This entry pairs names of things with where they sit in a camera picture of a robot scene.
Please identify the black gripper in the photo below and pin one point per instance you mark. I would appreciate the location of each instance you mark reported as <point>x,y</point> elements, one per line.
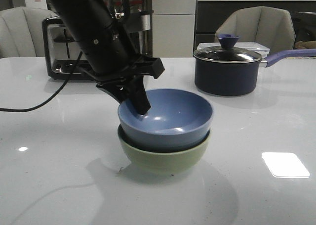
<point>122,77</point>

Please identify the blue bowl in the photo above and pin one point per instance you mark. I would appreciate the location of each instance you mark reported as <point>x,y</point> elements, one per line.
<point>177,120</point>

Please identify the green bowl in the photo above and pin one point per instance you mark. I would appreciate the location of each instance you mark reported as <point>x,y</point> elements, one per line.
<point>163,163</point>

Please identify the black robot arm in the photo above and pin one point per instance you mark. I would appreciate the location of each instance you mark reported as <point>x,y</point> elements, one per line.
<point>95,30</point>

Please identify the black chrome toaster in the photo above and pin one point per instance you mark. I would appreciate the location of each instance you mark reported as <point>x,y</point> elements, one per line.
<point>60,48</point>

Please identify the white cabinet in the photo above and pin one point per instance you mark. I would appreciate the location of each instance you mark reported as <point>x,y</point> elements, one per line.
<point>173,26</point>

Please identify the dark blue saucepan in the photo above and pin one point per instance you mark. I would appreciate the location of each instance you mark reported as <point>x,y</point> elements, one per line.
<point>237,79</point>

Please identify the glass pot lid blue knob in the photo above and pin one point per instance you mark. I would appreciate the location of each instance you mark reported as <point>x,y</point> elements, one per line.
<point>226,52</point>

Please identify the beige chair left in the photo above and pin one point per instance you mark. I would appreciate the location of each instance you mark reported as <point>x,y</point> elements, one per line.
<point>21,32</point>

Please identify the clear plastic container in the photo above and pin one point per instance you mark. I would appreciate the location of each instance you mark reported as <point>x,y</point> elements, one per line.
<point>256,47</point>

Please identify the beige upholstered chair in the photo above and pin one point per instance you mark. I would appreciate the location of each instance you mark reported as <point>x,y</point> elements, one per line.
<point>268,26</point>

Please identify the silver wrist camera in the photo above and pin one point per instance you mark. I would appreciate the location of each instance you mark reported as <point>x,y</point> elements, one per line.
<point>138,22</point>

